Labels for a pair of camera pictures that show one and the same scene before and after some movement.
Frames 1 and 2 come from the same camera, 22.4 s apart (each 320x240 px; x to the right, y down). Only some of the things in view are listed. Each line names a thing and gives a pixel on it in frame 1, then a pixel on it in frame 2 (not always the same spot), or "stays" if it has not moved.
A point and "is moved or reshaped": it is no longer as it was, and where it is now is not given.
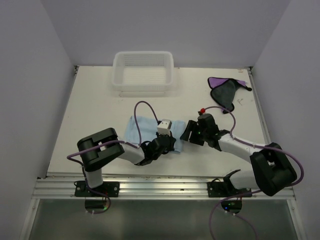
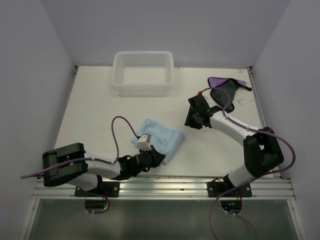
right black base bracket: [216, 188] stays
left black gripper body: [170, 146] → [154, 163]
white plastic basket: [142, 71] stays
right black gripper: [192, 126] → [189, 123]
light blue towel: [147, 129] is moved or reshaped
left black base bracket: [111, 188] stays
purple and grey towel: [223, 91] stays
